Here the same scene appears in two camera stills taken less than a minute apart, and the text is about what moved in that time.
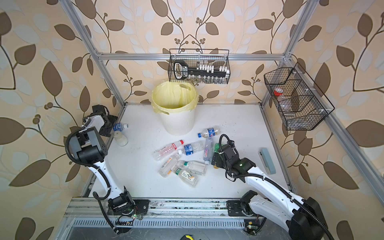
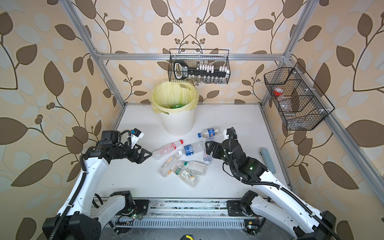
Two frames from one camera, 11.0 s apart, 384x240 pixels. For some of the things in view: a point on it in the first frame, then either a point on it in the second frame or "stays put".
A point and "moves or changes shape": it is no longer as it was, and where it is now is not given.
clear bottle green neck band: x=194 y=167 stays put
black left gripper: x=111 y=119 to x=139 y=159
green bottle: x=217 y=148 moves or changes shape
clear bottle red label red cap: x=164 y=151 stays put
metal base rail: x=95 y=214 stays put
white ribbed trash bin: x=179 y=123 stays put
